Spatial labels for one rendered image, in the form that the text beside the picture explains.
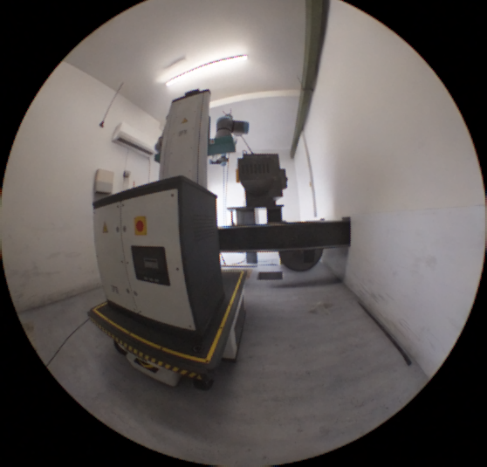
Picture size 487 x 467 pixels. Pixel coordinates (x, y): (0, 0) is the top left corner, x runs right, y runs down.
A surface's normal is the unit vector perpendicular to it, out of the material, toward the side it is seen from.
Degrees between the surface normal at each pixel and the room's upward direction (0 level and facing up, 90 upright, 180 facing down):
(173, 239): 90
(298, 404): 0
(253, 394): 0
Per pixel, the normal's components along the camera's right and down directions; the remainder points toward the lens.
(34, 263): 0.98, -0.05
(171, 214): -0.11, 0.02
